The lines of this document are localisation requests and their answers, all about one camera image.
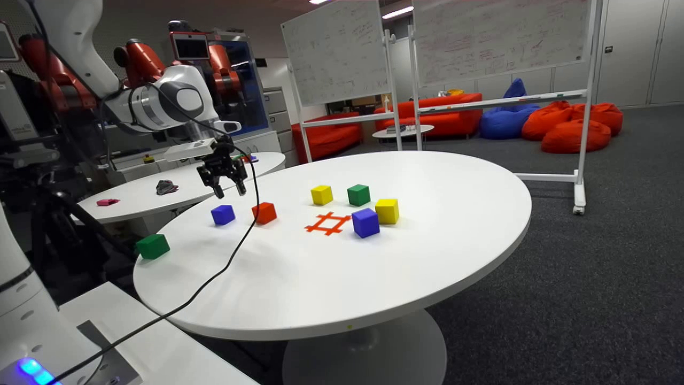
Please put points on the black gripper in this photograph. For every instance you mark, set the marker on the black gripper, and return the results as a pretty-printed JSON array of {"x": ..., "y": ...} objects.
[{"x": 223, "y": 158}]

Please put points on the blue toy block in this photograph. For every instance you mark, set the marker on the blue toy block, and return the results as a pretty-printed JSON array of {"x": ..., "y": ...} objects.
[
  {"x": 366, "y": 222},
  {"x": 223, "y": 214}
]

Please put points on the orange toy block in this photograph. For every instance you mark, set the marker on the orange toy block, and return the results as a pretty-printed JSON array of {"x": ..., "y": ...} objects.
[{"x": 264, "y": 211}]

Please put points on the green toy block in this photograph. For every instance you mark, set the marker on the green toy block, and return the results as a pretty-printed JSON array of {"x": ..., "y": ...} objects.
[
  {"x": 358, "y": 194},
  {"x": 152, "y": 246}
]

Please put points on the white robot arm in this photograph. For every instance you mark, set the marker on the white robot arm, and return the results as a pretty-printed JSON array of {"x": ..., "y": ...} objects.
[{"x": 78, "y": 43}]

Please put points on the yellow toy block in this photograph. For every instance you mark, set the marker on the yellow toy block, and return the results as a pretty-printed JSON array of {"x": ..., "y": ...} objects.
[
  {"x": 387, "y": 210},
  {"x": 322, "y": 194}
]

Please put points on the gray lump object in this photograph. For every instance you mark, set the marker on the gray lump object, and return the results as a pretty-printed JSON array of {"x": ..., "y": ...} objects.
[{"x": 167, "y": 186}]

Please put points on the small yellow object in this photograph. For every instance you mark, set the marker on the small yellow object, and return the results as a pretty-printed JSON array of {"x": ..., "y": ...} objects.
[{"x": 147, "y": 158}]

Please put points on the white round side table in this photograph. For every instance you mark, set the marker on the white round side table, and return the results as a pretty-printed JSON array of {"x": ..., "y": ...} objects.
[{"x": 142, "y": 194}]

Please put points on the orange tape grid mark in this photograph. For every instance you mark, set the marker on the orange tape grid mark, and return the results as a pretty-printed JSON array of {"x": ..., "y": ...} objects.
[{"x": 328, "y": 222}]

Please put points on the red beanbag sofa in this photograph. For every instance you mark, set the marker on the red beanbag sofa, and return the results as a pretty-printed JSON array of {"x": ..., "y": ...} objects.
[
  {"x": 450, "y": 118},
  {"x": 328, "y": 140}
]

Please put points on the small pink object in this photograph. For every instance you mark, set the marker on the small pink object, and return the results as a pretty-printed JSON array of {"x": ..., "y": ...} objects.
[{"x": 108, "y": 201}]

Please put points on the small whiteboard on stand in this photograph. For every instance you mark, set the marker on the small whiteboard on stand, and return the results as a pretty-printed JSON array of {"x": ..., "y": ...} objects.
[{"x": 333, "y": 50}]

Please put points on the small white round table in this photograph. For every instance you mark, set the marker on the small white round table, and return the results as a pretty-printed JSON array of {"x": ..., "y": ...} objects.
[{"x": 402, "y": 131}]

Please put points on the white base unit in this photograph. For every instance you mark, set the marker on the white base unit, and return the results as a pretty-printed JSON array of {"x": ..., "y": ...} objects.
[{"x": 142, "y": 348}]

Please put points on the ceiling light strip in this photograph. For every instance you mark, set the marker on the ceiling light strip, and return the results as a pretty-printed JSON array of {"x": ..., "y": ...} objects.
[{"x": 399, "y": 11}]

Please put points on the blue beanbag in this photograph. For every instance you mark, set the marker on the blue beanbag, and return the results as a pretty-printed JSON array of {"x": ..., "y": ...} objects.
[{"x": 505, "y": 118}]

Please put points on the large whiteboard on stand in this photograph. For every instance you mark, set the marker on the large whiteboard on stand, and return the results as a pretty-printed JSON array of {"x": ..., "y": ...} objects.
[{"x": 499, "y": 35}]

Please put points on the orange beanbag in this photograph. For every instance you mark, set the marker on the orange beanbag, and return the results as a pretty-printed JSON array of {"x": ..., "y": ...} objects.
[
  {"x": 577, "y": 134},
  {"x": 609, "y": 118},
  {"x": 545, "y": 119}
]

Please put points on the white table pedestal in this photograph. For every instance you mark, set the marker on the white table pedestal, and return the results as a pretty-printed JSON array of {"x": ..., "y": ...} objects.
[{"x": 363, "y": 355}]

